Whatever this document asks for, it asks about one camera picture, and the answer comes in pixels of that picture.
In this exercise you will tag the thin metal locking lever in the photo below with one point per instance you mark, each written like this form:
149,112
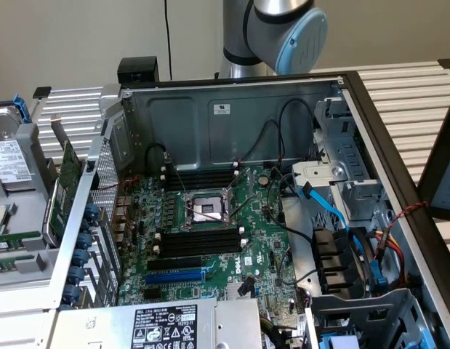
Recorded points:
206,215
182,185

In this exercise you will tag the silver drive cage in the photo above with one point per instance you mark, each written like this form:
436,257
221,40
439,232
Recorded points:
359,163

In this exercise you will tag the dark framed monitor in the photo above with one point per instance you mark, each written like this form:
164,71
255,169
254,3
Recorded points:
442,174

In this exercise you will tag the black box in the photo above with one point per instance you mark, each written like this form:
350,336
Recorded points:
137,69

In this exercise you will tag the silver rear port block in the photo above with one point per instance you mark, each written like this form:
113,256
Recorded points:
123,218

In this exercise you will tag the grey power supply with label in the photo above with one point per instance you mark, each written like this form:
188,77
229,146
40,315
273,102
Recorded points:
101,327

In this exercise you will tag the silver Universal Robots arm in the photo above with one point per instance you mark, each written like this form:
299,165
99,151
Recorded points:
261,29

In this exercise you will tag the long black expansion slot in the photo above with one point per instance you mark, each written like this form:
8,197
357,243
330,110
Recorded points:
173,264

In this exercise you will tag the black table end cap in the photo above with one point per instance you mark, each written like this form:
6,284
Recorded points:
447,64
42,92

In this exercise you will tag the dark grey disk bay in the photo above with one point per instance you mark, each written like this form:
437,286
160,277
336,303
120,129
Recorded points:
373,312

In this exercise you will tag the blue drive latch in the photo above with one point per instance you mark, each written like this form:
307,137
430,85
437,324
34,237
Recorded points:
380,281

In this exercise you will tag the silver hard disk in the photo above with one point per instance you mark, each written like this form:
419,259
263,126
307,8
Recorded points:
6,160

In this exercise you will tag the white case label sticker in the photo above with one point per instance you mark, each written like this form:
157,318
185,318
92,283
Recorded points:
220,108

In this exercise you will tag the green Dell motherboard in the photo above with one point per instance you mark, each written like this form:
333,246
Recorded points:
261,232

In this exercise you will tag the silver chipset heatsink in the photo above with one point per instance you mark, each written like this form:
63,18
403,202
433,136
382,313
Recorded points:
232,290

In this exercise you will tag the blue card retention clip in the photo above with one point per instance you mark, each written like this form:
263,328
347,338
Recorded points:
91,212
83,240
77,273
72,292
80,257
86,224

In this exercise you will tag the black fan shroud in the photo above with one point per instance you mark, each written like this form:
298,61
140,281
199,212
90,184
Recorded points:
333,254

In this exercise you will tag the CPU socket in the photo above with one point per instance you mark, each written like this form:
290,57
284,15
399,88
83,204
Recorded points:
206,211

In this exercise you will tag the black RAM slot white latches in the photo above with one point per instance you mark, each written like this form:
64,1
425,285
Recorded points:
210,167
210,246
210,233
210,175

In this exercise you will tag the silver socket cover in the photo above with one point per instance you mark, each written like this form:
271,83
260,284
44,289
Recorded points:
246,181

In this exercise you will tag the green graphics card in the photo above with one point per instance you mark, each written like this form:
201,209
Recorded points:
64,174

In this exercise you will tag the round coin battery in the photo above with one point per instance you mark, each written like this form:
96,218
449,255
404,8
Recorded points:
263,180

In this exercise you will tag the blue expansion slot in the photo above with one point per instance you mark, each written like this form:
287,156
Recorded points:
173,278

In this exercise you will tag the open metal PC case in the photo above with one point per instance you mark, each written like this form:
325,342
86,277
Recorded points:
246,123

